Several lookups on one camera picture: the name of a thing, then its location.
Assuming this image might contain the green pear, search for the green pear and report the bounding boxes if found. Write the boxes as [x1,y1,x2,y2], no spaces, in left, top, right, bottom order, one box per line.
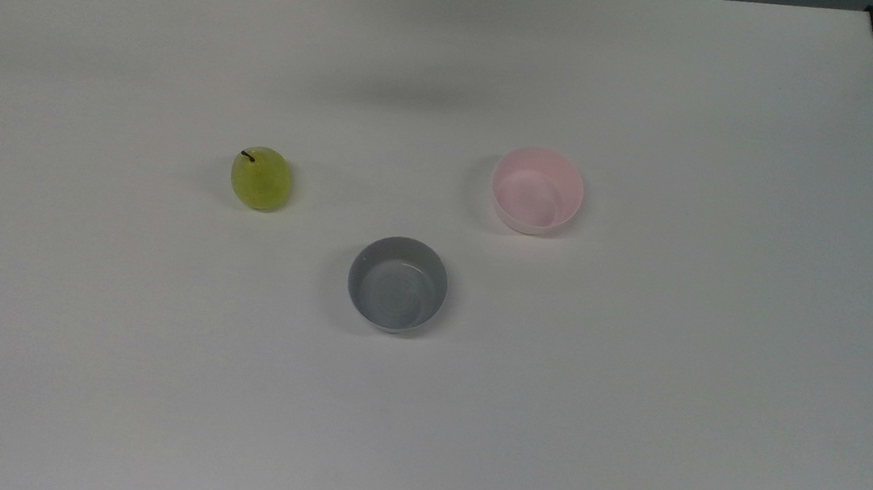
[227,144,295,215]

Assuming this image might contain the pink plastic bowl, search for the pink plastic bowl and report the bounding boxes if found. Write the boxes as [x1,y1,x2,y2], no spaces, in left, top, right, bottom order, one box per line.
[485,143,589,241]

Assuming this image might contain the grey plastic bowl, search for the grey plastic bowl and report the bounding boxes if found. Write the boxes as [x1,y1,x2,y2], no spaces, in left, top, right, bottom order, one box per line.
[343,232,453,339]

